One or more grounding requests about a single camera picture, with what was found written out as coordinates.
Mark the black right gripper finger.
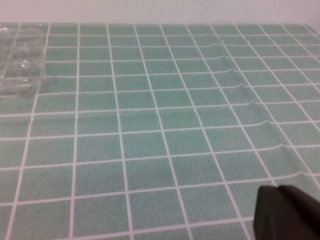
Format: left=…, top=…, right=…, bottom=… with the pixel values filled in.
left=252, top=184, right=320, bottom=240

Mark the clear plastic egg tray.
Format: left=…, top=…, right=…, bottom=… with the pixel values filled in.
left=0, top=23, right=49, bottom=98

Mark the green white-checked tablecloth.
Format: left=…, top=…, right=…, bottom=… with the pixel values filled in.
left=0, top=22, right=320, bottom=240

